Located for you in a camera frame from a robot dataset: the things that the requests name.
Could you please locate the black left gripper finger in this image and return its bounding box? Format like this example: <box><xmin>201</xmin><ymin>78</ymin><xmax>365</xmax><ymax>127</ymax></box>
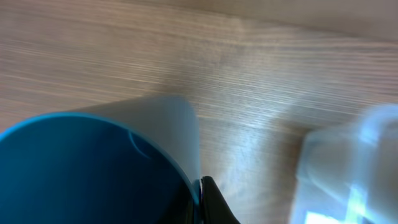
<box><xmin>201</xmin><ymin>176</ymin><xmax>239</xmax><ymax>224</ymax></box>

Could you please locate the dark blue cup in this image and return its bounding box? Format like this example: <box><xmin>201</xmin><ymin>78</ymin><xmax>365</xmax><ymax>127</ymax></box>
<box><xmin>1</xmin><ymin>96</ymin><xmax>201</xmax><ymax>223</ymax></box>

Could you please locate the clear plastic storage bin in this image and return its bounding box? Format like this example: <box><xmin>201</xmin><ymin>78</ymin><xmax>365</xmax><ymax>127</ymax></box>
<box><xmin>290</xmin><ymin>104</ymin><xmax>397</xmax><ymax>223</ymax></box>

